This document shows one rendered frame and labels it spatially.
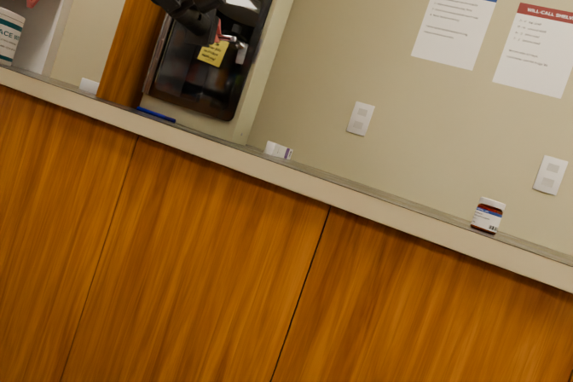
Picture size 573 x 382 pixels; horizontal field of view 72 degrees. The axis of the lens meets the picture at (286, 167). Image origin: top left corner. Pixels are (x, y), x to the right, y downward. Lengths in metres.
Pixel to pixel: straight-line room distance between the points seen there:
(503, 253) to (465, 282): 0.08
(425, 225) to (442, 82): 0.85
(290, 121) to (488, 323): 1.00
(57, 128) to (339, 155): 0.90
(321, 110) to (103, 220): 0.87
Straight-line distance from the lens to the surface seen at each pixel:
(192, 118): 1.18
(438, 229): 0.72
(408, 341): 0.80
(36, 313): 1.14
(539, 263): 0.76
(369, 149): 1.46
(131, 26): 1.28
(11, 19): 1.40
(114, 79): 1.26
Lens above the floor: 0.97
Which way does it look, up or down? 2 degrees down
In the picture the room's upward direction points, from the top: 19 degrees clockwise
